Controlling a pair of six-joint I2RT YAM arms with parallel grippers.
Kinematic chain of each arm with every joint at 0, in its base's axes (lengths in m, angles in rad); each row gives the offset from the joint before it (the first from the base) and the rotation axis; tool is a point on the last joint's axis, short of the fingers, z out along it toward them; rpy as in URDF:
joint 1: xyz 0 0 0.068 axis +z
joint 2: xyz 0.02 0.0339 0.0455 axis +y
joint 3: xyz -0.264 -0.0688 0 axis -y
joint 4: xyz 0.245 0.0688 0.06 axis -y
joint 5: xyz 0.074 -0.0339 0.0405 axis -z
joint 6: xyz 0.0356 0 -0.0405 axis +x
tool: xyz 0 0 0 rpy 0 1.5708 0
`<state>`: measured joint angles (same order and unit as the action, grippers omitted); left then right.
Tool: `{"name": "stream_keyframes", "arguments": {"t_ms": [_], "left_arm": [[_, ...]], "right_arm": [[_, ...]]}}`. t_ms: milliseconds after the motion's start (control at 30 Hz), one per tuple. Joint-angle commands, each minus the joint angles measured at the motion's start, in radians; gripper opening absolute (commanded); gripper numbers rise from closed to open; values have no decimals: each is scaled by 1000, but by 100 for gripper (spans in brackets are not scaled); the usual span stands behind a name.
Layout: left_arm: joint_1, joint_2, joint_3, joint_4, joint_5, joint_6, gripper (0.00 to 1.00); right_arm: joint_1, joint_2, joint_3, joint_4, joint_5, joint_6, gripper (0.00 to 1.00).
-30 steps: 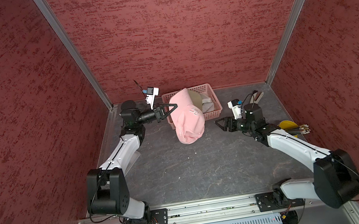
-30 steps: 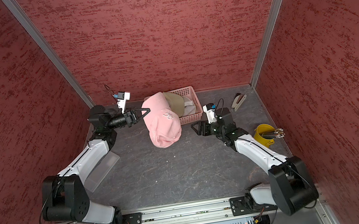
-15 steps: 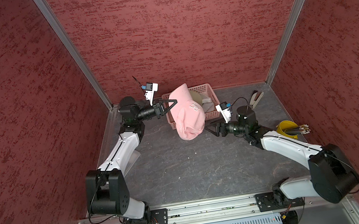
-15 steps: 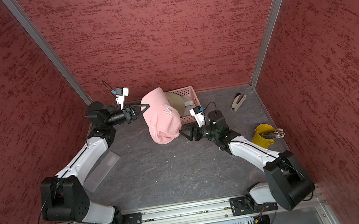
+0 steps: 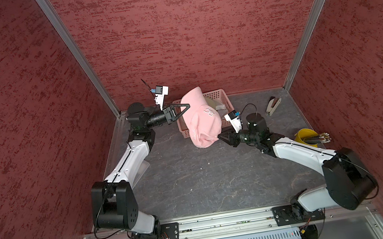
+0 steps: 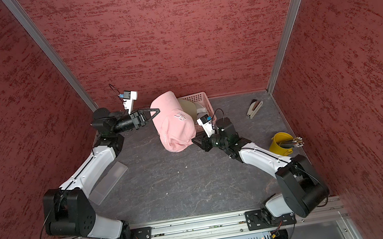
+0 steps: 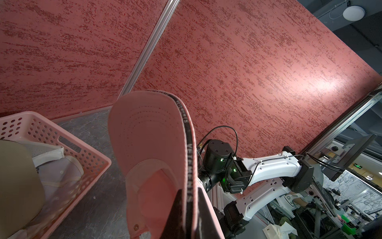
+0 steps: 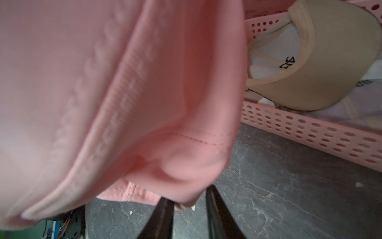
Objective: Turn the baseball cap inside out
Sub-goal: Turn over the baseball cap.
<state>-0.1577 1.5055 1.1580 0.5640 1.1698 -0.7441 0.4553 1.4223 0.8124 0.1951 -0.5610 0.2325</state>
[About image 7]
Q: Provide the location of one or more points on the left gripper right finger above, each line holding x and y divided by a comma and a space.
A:
208, 226

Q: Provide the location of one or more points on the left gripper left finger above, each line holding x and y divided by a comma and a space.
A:
174, 225

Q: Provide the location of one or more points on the pink baseball cap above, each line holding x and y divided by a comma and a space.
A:
153, 140

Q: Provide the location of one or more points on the pink plastic basket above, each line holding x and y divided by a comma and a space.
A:
89, 161

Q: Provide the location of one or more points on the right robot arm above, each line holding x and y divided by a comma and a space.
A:
282, 174

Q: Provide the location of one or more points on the beige baseball cap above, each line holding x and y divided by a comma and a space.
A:
38, 183

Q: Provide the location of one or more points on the ceiling lamp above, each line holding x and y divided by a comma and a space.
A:
354, 13

